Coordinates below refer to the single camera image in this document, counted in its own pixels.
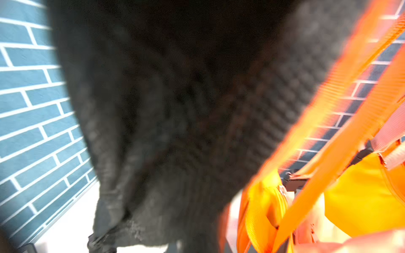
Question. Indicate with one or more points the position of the front orange sling bag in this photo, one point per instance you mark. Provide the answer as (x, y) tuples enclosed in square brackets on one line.
[(337, 183)]

